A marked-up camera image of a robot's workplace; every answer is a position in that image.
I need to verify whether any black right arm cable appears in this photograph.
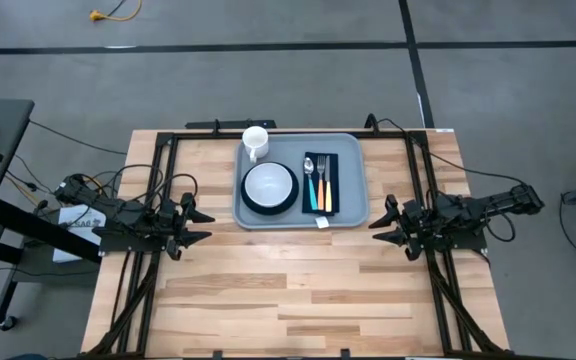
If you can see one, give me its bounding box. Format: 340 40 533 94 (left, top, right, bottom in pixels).
375 117 525 244

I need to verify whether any white mug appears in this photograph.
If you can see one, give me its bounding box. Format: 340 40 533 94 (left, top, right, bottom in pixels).
241 125 270 164

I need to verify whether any yellow extension cable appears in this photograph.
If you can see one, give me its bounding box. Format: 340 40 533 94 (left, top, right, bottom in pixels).
89 0 144 23

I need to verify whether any navy cloth napkin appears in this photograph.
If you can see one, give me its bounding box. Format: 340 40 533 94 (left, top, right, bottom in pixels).
301 151 341 230

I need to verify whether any white bowl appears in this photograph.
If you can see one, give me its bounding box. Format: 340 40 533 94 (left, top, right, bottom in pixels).
244 162 294 208

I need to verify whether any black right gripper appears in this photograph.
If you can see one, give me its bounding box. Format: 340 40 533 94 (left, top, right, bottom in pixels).
367 194 442 263

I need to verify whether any grey plastic tray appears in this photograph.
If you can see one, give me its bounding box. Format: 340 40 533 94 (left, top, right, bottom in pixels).
231 132 371 230

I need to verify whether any black aluminium table frame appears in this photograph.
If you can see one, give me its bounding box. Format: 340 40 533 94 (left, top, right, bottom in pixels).
81 113 514 360

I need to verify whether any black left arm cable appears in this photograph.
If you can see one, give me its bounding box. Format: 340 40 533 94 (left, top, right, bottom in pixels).
75 163 200 207

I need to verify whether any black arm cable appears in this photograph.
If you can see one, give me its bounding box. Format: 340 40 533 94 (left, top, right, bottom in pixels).
75 163 200 207
375 117 525 244

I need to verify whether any teal-handled spoon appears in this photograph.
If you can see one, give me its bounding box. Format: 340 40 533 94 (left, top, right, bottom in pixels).
303 156 319 211

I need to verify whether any orange-handled fork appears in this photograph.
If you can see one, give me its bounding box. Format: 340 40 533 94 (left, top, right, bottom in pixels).
316 154 327 212

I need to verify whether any black bar with LED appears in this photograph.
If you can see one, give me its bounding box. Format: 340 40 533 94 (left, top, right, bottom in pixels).
185 118 278 131

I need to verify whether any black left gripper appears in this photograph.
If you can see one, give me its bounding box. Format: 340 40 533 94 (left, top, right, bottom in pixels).
153 192 217 262

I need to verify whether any white printed paper sheet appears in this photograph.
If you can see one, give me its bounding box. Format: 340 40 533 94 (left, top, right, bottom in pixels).
51 204 107 264

